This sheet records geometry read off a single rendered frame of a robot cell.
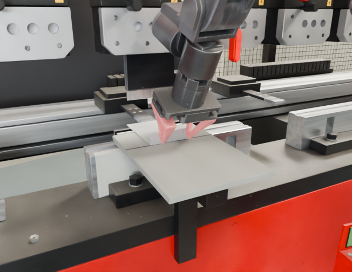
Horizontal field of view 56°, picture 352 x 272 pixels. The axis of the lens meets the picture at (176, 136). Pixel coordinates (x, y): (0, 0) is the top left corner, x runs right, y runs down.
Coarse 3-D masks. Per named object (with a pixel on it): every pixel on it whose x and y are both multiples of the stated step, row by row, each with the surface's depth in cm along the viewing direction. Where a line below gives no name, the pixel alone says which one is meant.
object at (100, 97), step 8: (104, 88) 90; (112, 88) 90; (120, 88) 90; (96, 96) 89; (104, 96) 86; (112, 96) 84; (120, 96) 85; (96, 104) 91; (104, 104) 83; (112, 104) 84; (120, 104) 85; (128, 104) 86; (136, 104) 87; (144, 104) 88; (104, 112) 84; (112, 112) 85; (128, 112) 79; (136, 112) 79; (144, 112) 79; (144, 120) 73; (152, 120) 74
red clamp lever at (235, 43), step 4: (240, 32) 64; (236, 36) 63; (240, 36) 64; (232, 40) 64; (236, 40) 64; (240, 40) 64; (232, 44) 64; (236, 44) 64; (240, 44) 64; (232, 48) 65; (236, 48) 64; (240, 48) 65; (232, 52) 65; (236, 52) 65; (228, 56) 66; (232, 56) 65; (236, 56) 65; (232, 60) 66; (236, 60) 65
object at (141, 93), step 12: (132, 60) 63; (144, 60) 64; (156, 60) 65; (168, 60) 66; (132, 72) 64; (144, 72) 65; (156, 72) 66; (168, 72) 67; (132, 84) 64; (144, 84) 66; (156, 84) 67; (168, 84) 68; (132, 96) 66; (144, 96) 67
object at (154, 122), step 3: (153, 120) 74; (156, 120) 74; (135, 123) 72; (138, 123) 72; (141, 123) 72; (144, 123) 72; (147, 123) 72; (150, 123) 72; (153, 123) 72; (156, 123) 72; (129, 126) 70; (132, 126) 70; (135, 126) 70; (138, 126) 70; (141, 126) 70; (144, 126) 70
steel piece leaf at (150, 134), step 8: (136, 128) 68; (144, 128) 68; (152, 128) 68; (176, 128) 68; (184, 128) 63; (144, 136) 64; (152, 136) 60; (176, 136) 62; (184, 136) 63; (152, 144) 60
